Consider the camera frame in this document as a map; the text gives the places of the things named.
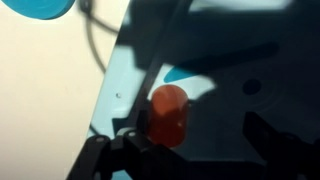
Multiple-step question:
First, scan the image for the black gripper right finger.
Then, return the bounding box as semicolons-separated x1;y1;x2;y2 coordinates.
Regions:
242;112;320;180

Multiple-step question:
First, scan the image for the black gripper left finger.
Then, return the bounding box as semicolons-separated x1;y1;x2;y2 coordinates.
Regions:
66;110;186;180

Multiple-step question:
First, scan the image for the blue toy sink unit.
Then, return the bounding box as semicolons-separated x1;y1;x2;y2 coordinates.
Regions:
88;0;320;180

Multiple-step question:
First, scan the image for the blue toy utensil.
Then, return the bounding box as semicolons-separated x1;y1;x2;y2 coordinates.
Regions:
163;66;206;83

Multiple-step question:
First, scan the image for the teal blue round plate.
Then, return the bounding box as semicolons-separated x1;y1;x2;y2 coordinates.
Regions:
1;0;76;20

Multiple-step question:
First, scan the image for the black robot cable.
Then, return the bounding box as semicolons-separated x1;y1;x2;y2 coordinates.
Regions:
78;0;121;75

